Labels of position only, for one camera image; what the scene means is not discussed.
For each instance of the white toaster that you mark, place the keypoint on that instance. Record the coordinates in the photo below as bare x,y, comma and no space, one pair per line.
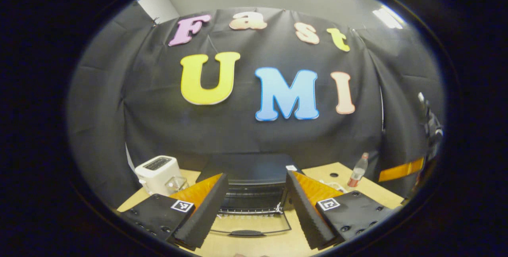
156,173

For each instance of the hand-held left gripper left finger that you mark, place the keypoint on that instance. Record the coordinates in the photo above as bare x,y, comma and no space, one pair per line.
202,219

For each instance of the small ceiling light panel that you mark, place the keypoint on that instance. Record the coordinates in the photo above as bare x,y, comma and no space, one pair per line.
388,16

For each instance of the black backdrop cloth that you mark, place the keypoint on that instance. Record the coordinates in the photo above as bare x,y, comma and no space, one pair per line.
238,138

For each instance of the black electric oven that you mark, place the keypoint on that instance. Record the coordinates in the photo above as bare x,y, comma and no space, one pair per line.
250,169

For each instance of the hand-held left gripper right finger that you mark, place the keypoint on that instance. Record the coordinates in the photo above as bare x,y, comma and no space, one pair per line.
307,213

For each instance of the clear glass cup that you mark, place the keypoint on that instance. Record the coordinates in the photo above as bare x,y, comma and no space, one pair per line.
176,184

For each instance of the clear plastic bottle red label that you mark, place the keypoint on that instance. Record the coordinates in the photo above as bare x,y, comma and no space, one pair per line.
358,169

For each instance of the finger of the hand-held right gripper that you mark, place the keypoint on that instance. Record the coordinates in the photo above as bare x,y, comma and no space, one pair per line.
401,169

